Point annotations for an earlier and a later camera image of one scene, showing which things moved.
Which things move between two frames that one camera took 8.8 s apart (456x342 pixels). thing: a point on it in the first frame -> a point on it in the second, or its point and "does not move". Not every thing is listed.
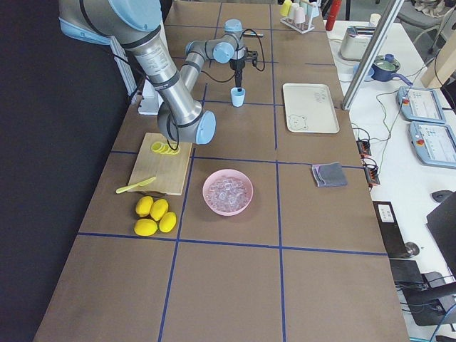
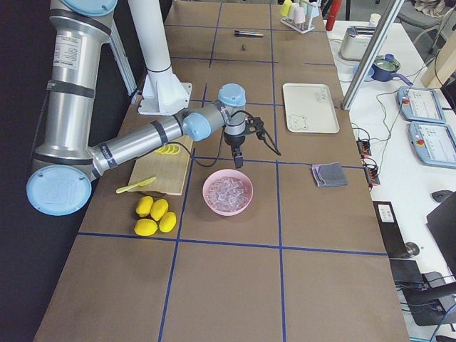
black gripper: (252, 56) -> (256, 125)
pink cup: (299, 15) does not move
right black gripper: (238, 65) -> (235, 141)
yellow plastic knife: (147, 181) does not move
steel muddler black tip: (258, 34) does not move
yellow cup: (285, 9) does not move
